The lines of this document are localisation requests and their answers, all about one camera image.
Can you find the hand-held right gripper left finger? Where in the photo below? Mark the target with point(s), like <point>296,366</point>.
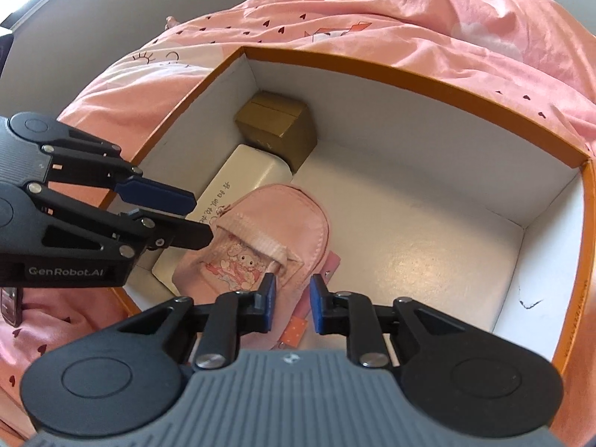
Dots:
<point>267,305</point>

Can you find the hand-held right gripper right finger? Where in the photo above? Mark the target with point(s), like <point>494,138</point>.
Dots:
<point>319,305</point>

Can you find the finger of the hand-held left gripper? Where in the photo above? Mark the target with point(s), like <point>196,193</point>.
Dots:
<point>181,237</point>
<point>158,195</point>

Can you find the pink card wallet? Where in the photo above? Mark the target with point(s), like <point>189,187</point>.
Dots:
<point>333,267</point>

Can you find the pink cartoon pouch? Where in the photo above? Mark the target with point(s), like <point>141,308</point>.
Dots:
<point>279,223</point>

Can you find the white box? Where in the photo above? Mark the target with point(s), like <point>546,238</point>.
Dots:
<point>242,167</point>

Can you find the gold box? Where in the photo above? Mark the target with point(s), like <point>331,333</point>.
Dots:
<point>279,125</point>

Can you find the orange cardboard box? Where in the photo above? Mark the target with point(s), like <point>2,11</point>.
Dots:
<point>419,205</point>

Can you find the orange dotted tag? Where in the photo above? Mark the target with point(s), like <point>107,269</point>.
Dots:
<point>295,330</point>

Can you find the black smartphone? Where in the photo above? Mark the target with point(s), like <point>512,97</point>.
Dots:
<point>9,307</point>

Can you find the pink printed blanket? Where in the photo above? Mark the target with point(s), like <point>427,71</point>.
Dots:
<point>419,32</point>

